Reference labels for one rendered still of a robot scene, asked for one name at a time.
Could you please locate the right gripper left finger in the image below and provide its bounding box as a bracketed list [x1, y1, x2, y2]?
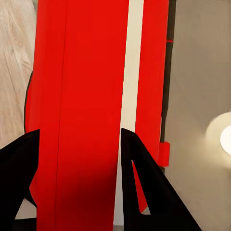
[0, 129, 40, 231]

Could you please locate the radio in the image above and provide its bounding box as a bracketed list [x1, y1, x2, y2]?
[24, 0, 176, 231]

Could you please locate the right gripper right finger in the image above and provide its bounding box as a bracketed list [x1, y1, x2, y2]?
[120, 128, 202, 231]

